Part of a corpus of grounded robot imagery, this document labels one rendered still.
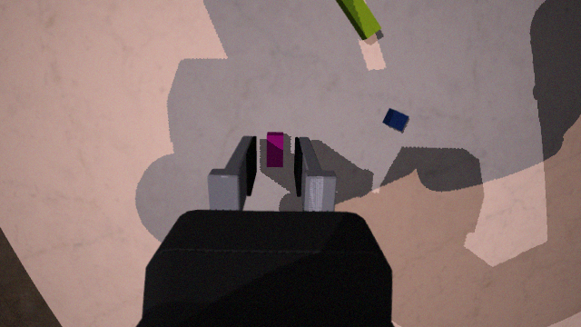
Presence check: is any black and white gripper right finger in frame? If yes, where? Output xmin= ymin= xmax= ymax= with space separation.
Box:
xmin=294 ymin=137 xmax=338 ymax=212

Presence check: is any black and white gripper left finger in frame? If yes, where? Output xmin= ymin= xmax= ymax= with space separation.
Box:
xmin=207 ymin=136 xmax=257 ymax=211

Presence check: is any small dark blue cube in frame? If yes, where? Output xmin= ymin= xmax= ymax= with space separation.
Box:
xmin=382 ymin=109 xmax=409 ymax=132

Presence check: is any magenta rod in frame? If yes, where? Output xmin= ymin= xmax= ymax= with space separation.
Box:
xmin=267 ymin=132 xmax=283 ymax=167

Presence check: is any lime green rod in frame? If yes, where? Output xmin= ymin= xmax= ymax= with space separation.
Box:
xmin=336 ymin=0 xmax=381 ymax=40

